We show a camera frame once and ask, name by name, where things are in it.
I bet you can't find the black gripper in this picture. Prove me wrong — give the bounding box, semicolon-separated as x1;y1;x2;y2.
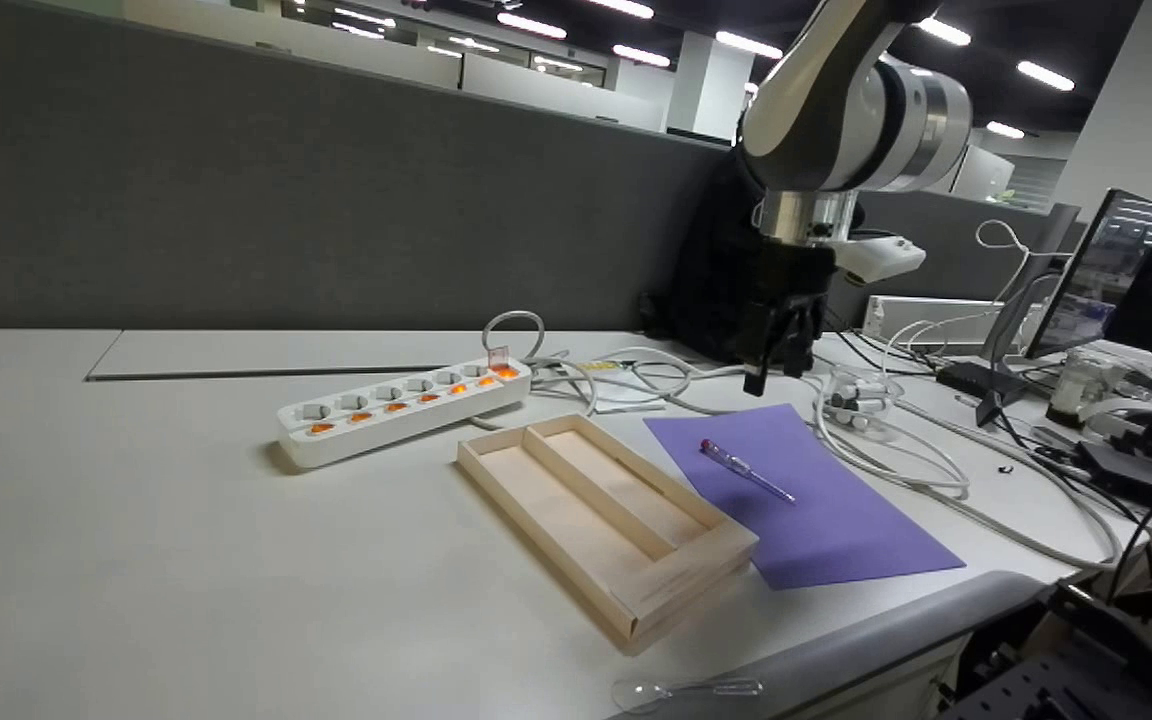
740;235;839;401

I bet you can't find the white wire hook stand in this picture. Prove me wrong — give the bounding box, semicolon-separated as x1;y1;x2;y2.
974;215;1071;369

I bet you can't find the white building pillar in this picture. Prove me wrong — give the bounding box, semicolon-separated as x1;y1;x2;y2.
665;29;755;145

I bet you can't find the long looped white cable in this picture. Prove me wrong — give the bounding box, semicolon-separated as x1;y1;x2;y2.
807;377;1125;575

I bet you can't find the white power strip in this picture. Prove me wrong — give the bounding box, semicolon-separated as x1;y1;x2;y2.
271;351;536;478

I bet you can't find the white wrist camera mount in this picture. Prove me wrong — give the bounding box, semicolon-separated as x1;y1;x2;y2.
830;227;934;289

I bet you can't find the black backpack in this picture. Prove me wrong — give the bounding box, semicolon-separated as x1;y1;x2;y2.
661;145;793;369

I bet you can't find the white rectangular box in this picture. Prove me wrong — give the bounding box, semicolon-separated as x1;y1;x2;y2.
861;289;1007;360

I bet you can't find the black computer monitor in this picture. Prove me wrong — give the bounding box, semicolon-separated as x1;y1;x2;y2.
1023;183;1152;366

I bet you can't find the purple paper sheet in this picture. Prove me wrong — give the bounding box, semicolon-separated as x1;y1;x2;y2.
640;406;969;598

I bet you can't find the wooden tray with divider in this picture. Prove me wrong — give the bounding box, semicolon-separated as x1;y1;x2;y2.
452;413;765;656

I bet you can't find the small clear plastic object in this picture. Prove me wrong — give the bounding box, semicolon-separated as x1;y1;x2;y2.
821;369;903;432

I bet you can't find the purple pen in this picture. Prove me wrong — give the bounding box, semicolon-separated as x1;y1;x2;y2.
696;438;800;509

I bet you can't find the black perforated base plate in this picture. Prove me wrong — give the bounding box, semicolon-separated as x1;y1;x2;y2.
947;579;1152;720

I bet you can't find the grey office partition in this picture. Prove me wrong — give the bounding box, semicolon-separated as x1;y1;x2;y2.
0;0;1089;336

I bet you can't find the ceiling light strip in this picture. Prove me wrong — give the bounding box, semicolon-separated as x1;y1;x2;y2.
1014;56;1080;101
492;8;571;43

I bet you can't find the tangled white cable bundle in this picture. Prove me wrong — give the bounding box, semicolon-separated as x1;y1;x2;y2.
529;347;753;419

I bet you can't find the white power strip cable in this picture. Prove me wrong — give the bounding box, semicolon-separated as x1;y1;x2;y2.
479;308;554;371

